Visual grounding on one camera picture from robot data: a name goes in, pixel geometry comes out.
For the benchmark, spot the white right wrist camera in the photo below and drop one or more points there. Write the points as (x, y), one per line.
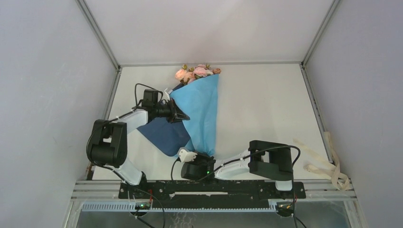
(185, 155)

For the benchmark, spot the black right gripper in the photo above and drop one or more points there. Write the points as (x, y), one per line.
(199, 156)

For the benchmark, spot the cream ribbon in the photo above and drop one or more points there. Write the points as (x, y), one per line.
(329, 170)

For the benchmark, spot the pink fake rose stem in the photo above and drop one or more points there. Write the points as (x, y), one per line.
(180, 74)
(202, 71)
(188, 78)

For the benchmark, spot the blue wrapping paper sheet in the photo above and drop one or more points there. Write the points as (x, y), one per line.
(198, 100)

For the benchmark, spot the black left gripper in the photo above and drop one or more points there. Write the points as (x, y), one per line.
(176, 114)

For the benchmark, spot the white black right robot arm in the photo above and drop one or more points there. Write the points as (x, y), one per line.
(270, 160)

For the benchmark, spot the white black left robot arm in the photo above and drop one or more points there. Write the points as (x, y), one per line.
(107, 145)

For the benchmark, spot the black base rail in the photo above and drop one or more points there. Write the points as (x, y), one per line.
(219, 194)

